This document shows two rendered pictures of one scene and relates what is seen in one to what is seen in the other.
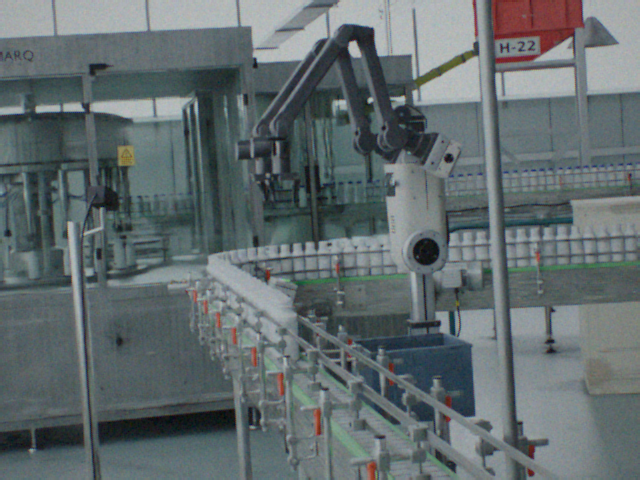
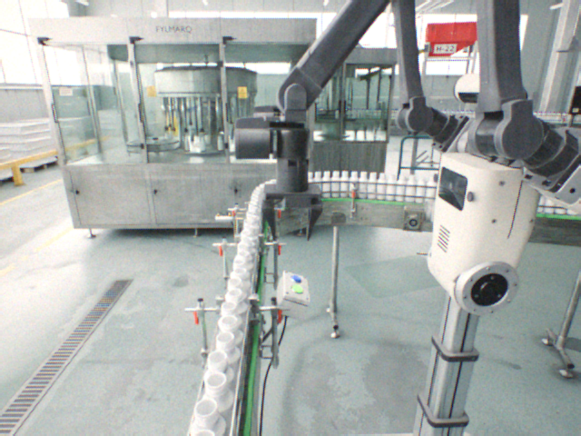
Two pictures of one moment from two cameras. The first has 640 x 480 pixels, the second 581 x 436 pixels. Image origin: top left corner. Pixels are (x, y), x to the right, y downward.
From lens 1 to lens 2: 3.72 m
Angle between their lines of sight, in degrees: 18
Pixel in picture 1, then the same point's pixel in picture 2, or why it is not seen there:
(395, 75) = (388, 58)
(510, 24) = (444, 36)
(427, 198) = (512, 222)
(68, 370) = (211, 203)
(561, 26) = (468, 39)
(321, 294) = (339, 208)
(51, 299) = (201, 167)
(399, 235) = (455, 262)
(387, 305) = (385, 222)
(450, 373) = not seen: outside the picture
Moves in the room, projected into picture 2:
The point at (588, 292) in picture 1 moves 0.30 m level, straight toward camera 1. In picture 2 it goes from (541, 234) to (559, 255)
